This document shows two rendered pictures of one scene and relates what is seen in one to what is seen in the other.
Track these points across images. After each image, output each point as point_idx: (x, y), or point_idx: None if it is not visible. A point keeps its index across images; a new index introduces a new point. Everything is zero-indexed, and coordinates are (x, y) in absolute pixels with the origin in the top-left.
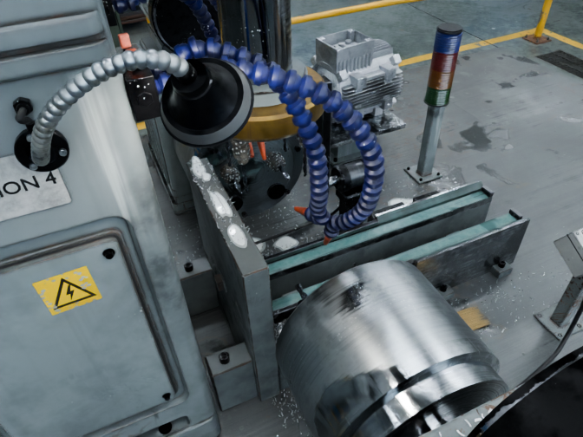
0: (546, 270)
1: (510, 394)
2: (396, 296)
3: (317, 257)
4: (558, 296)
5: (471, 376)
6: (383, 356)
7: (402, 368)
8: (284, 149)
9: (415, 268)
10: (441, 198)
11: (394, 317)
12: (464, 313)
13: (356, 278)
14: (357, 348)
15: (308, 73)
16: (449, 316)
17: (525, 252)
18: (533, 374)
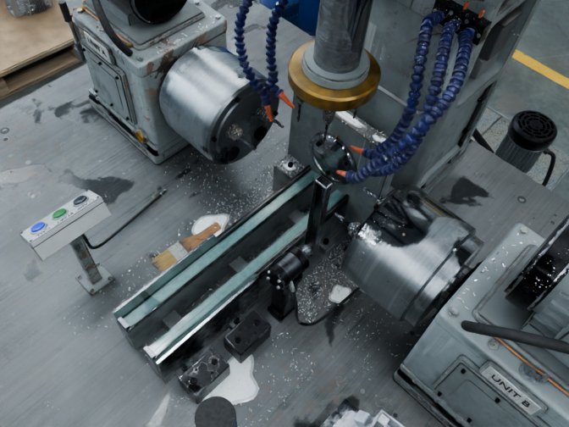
0: (91, 335)
1: (165, 51)
2: (219, 75)
3: (294, 225)
4: (89, 306)
5: (180, 60)
6: (220, 53)
7: (211, 49)
8: (324, 139)
9: (212, 113)
10: (199, 322)
11: (218, 65)
12: (170, 263)
13: (242, 79)
14: (232, 58)
15: (310, 85)
16: (191, 82)
17: (109, 352)
18: (124, 224)
